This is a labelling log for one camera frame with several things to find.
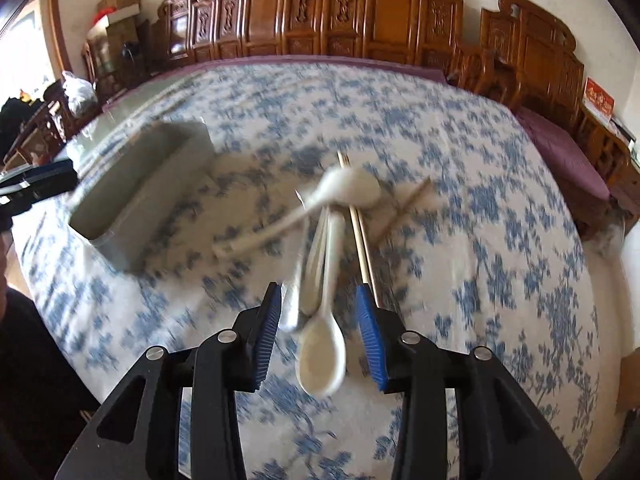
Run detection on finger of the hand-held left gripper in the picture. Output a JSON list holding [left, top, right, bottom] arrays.
[[0, 160, 76, 186], [0, 172, 79, 215]]

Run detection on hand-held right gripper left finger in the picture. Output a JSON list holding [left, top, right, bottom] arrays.
[[55, 281, 284, 480]]

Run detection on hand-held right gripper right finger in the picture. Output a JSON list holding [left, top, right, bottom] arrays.
[[355, 284, 583, 480]]

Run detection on metal fork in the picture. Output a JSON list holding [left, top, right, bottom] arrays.
[[277, 187, 311, 333]]

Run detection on wooden chopstick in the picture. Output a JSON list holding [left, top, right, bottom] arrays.
[[337, 152, 373, 306], [374, 177, 432, 241], [342, 152, 381, 306]]

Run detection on metal utensil tray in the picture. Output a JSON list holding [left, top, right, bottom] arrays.
[[66, 119, 217, 275]]

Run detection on dark wooden chair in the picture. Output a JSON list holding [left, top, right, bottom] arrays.
[[0, 80, 68, 163]]

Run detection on clear plastic bag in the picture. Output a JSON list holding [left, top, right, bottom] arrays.
[[61, 71, 98, 116]]

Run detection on cardboard boxes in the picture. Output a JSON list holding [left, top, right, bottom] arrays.
[[81, 19, 153, 98]]

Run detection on person's dark clothing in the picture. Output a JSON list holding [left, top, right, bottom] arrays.
[[0, 280, 103, 480]]

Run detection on white and red box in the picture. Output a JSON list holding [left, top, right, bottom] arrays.
[[91, 4, 142, 28]]

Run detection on blue floral tablecloth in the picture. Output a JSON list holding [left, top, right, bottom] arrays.
[[10, 57, 601, 480]]

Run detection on carved wooden panel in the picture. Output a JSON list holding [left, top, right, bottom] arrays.
[[157, 0, 246, 68], [480, 0, 586, 133], [325, 0, 465, 68], [227, 0, 328, 58]]

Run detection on carved wooden chair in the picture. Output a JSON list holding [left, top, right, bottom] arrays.
[[577, 102, 640, 221], [450, 45, 521, 106]]

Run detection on red gift box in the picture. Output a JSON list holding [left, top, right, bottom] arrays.
[[582, 77, 617, 122]]

